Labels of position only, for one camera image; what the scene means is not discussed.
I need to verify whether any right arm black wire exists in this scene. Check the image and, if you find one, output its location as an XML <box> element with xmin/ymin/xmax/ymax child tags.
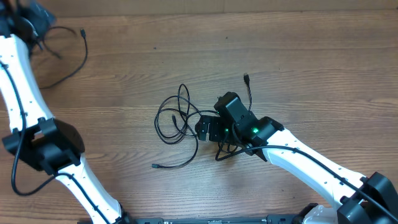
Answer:
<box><xmin>214</xmin><ymin>124</ymin><xmax>398</xmax><ymax>223</ymax></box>

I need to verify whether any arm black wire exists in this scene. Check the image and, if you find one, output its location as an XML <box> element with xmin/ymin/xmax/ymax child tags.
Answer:
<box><xmin>0</xmin><ymin>58</ymin><xmax>109</xmax><ymax>224</ymax></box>
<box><xmin>214</xmin><ymin>124</ymin><xmax>398</xmax><ymax>223</ymax></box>

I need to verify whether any black USB cable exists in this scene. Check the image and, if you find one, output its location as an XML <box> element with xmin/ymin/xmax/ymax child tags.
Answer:
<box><xmin>35</xmin><ymin>26</ymin><xmax>89</xmax><ymax>90</ymax></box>
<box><xmin>243</xmin><ymin>72</ymin><xmax>253</xmax><ymax>112</ymax></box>
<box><xmin>150</xmin><ymin>82</ymin><xmax>218</xmax><ymax>170</ymax></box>

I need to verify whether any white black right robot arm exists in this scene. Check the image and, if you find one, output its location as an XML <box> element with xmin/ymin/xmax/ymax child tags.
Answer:
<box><xmin>195</xmin><ymin>92</ymin><xmax>397</xmax><ymax>223</ymax></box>

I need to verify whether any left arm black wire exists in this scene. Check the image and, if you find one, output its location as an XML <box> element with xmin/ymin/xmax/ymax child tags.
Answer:
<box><xmin>0</xmin><ymin>58</ymin><xmax>109</xmax><ymax>224</ymax></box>

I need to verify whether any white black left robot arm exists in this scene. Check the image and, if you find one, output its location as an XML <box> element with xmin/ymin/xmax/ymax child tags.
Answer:
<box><xmin>1</xmin><ymin>1</ymin><xmax>131</xmax><ymax>223</ymax></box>

